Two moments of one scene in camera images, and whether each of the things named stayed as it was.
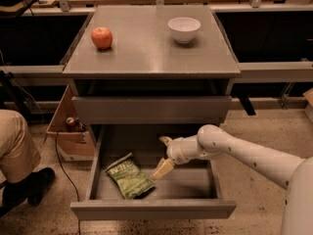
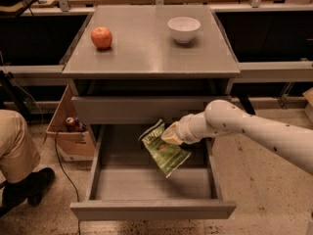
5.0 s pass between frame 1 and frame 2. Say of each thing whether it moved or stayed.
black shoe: stayed
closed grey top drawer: stayed
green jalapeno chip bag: moved
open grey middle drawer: stayed
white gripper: moved
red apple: stayed
